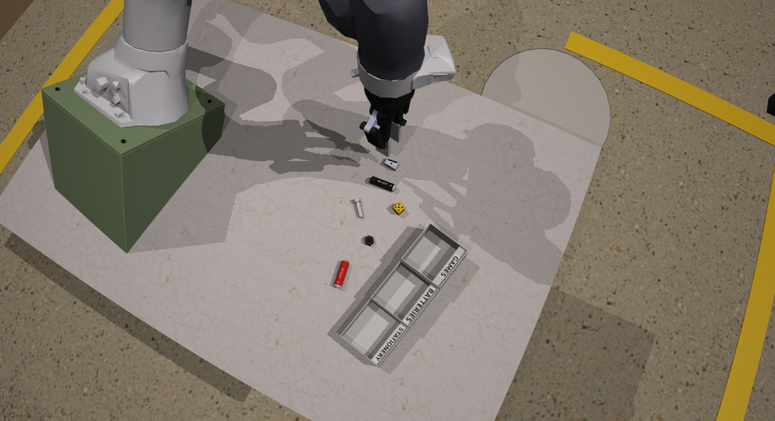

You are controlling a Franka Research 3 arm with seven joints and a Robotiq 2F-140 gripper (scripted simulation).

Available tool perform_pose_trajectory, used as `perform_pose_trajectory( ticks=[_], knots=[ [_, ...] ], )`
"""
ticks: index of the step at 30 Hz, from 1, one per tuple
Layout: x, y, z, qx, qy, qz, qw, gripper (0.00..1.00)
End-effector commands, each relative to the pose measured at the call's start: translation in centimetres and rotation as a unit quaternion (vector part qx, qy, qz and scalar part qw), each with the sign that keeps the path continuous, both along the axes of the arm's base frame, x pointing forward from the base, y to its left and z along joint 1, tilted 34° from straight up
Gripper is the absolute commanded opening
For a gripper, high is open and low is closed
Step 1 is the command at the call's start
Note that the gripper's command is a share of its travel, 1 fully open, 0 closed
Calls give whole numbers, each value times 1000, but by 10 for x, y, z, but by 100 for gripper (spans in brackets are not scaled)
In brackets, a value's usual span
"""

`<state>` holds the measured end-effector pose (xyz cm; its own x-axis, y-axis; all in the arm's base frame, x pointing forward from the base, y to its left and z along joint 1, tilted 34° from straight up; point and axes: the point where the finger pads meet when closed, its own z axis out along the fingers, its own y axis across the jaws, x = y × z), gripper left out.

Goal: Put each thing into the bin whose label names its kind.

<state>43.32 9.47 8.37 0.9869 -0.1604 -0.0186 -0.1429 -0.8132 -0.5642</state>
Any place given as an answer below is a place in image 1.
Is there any black aa battery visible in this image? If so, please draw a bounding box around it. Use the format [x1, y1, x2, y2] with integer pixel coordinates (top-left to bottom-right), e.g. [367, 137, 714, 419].
[370, 176, 396, 192]

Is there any grey metal bolt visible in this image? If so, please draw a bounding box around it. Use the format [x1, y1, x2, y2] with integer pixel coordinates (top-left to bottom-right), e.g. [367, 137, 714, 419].
[353, 198, 363, 218]

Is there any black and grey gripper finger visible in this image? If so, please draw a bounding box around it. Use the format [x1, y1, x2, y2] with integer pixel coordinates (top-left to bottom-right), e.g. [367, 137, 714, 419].
[390, 101, 411, 142]
[360, 109, 398, 157]

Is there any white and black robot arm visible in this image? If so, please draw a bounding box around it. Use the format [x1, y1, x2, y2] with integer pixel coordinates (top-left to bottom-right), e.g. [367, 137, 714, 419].
[74, 0, 456, 128]

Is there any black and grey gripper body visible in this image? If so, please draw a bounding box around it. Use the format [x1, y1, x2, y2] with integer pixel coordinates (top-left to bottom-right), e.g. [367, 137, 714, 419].
[364, 88, 415, 119]

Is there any red aa battery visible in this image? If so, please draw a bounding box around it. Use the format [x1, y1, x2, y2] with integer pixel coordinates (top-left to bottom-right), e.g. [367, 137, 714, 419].
[334, 261, 349, 288]

